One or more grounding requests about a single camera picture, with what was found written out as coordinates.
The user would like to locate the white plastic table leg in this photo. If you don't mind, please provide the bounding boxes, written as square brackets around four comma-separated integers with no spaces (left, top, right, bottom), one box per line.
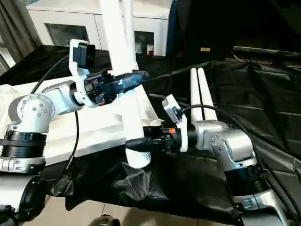
[197,67,218,123]
[190,68,206,121]
[98,0,152,170]
[119,0,138,71]

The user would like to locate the white plastic table top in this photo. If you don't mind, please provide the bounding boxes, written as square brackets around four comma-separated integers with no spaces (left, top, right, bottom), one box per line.
[0,80,163,166]

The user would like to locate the white cabinet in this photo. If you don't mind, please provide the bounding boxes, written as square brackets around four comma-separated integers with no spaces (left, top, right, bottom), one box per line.
[26,0,174,57]

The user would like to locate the black mat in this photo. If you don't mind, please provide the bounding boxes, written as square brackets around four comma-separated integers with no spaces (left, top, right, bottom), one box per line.
[0,45,301,226]

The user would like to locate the grey curtain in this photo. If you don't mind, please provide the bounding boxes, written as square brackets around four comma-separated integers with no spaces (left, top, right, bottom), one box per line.
[0,0,41,64]

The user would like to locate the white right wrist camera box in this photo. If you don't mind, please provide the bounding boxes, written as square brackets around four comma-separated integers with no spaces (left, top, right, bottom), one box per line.
[162,94,189,154]

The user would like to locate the silver metal rail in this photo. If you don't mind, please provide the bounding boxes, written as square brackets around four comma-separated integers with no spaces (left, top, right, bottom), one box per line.
[233,45,301,57]

